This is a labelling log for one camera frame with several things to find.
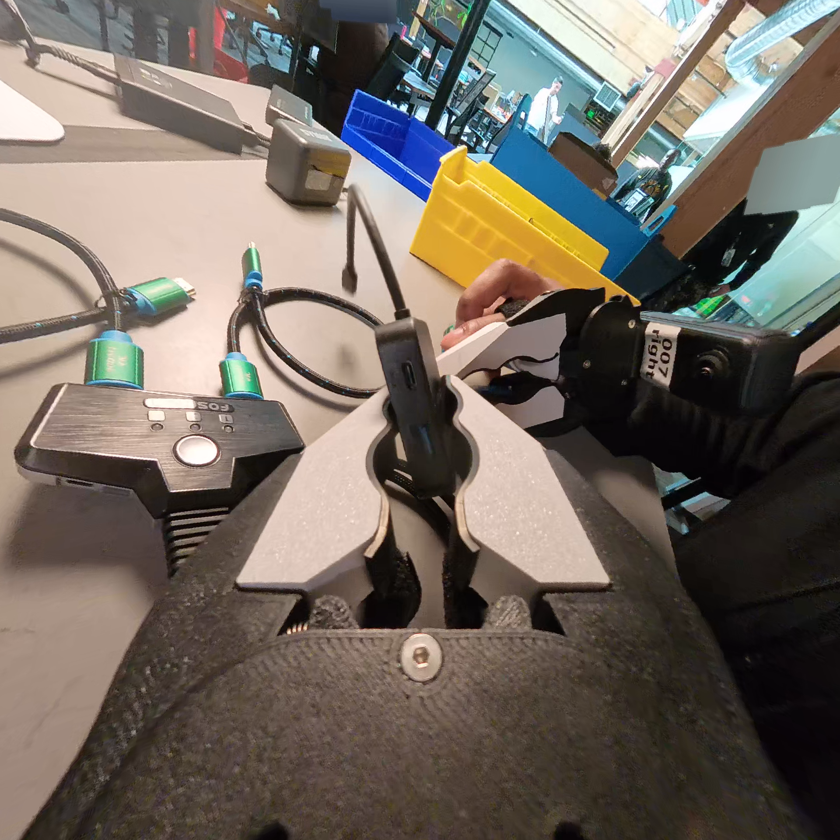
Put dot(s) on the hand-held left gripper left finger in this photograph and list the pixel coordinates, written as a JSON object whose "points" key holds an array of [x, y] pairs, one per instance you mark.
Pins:
{"points": [[315, 518]]}

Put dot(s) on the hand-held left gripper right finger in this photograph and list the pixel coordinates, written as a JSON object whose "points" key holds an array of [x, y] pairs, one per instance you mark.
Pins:
{"points": [[538, 518]]}

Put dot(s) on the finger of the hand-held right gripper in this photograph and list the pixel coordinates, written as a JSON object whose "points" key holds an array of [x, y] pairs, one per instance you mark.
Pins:
{"points": [[518, 341], [544, 410]]}

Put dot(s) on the yellow storage bin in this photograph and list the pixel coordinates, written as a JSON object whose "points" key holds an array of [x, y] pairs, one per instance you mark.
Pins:
{"points": [[499, 223]]}

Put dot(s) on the black hdmi switch box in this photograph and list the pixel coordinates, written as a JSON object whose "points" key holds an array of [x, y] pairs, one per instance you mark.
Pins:
{"points": [[98, 433]]}

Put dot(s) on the blue storage bin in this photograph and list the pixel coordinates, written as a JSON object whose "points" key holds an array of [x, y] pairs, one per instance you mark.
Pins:
{"points": [[394, 144]]}

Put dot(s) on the person's right forearm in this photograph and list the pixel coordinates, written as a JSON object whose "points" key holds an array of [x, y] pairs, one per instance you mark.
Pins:
{"points": [[754, 446]]}

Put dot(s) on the person's right hand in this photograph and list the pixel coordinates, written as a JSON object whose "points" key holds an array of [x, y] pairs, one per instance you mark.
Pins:
{"points": [[512, 282]]}

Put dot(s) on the large dark blue bin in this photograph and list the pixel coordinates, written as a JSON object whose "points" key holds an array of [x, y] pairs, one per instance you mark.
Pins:
{"points": [[577, 210]]}

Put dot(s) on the person's black clothing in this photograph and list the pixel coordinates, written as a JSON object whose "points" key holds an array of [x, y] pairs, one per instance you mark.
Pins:
{"points": [[787, 623]]}

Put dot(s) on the small grey charger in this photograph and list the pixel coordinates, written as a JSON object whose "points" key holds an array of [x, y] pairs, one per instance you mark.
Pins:
{"points": [[289, 105]]}

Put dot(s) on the black power adapter brick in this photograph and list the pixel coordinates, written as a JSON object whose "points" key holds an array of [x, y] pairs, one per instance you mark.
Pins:
{"points": [[177, 98]]}

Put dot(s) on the silver ventilation duct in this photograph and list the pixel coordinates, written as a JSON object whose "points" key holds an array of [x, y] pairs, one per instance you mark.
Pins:
{"points": [[774, 29]]}

